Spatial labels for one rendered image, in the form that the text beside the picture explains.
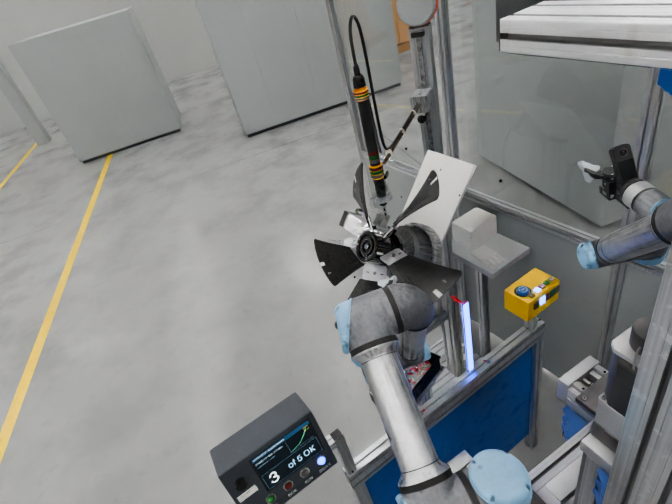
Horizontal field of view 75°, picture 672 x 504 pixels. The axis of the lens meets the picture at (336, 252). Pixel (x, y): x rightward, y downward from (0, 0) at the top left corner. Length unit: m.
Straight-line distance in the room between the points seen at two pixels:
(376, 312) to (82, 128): 7.96
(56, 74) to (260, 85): 3.32
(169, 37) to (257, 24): 6.85
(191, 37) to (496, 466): 12.91
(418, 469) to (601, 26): 0.81
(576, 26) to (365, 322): 0.66
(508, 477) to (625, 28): 0.78
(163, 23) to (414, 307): 12.64
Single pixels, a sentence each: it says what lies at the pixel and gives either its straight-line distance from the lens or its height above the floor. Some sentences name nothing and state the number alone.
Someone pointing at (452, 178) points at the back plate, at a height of 1.31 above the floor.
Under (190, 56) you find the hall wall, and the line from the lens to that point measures 13.41.
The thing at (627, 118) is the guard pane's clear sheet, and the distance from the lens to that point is 1.72.
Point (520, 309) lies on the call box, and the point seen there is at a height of 1.02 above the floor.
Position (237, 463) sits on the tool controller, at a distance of 1.16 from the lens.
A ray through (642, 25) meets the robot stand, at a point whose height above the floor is 2.03.
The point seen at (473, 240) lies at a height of 0.91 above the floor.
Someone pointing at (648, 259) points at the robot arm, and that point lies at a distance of 1.42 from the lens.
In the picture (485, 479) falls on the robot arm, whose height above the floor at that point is 1.27.
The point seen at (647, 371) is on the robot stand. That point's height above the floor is 1.63.
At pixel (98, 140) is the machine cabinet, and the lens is 8.70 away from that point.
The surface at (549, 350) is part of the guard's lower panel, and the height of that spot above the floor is 0.22.
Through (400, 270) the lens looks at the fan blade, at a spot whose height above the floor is 1.19.
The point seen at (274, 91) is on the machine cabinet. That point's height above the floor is 0.53.
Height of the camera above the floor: 2.18
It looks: 35 degrees down
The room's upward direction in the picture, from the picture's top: 16 degrees counter-clockwise
